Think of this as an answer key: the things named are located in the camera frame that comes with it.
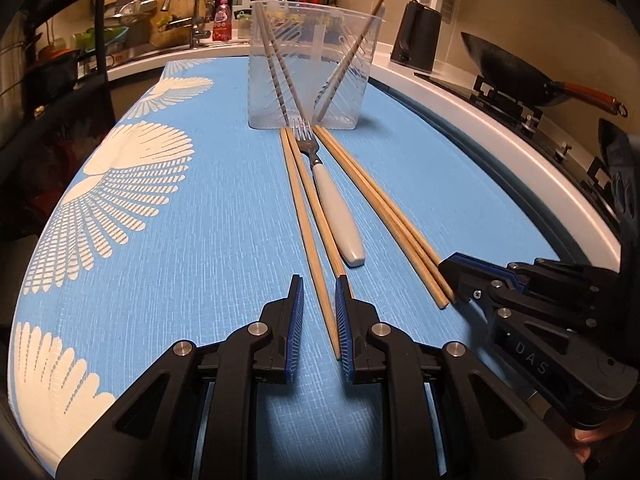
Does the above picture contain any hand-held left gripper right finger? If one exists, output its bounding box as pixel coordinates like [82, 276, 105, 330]
[334, 274, 586, 480]

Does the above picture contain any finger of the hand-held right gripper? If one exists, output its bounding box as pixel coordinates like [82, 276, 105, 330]
[437, 253, 601, 332]
[507, 257, 624, 311]

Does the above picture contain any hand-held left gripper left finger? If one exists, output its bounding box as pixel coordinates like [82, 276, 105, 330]
[55, 274, 305, 480]

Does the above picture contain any white-handled metal fork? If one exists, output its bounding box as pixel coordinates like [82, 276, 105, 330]
[287, 117, 366, 267]

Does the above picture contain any clear plastic utensil holder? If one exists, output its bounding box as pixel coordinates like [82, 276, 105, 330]
[247, 0, 388, 131]

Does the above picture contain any person's right hand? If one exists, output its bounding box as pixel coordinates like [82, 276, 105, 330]
[570, 427, 608, 468]

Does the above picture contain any blue tablecloth with white print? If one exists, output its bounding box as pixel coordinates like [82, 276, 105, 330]
[7, 56, 573, 480]

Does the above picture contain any black gas stove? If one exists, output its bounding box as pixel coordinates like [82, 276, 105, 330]
[415, 72, 640, 221]

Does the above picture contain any black electric kettle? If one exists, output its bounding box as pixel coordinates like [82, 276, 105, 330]
[390, 0, 443, 72]

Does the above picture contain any red dish soap bottle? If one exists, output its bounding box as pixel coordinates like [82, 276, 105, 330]
[212, 0, 233, 42]

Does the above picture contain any metal sink faucet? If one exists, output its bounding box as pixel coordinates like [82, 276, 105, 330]
[160, 0, 211, 50]

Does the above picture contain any yellow cutting board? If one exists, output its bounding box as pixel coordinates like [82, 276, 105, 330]
[150, 0, 201, 48]

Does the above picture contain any black pot with orange lid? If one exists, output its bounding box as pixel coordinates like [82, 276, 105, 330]
[35, 47, 81, 101]

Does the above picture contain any green bowl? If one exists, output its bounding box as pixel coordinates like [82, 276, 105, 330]
[72, 27, 126, 51]

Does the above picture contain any black shelf rack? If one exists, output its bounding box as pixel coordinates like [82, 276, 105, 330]
[0, 0, 118, 126]

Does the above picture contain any black wok with red handle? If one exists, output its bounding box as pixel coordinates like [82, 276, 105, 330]
[460, 31, 628, 118]

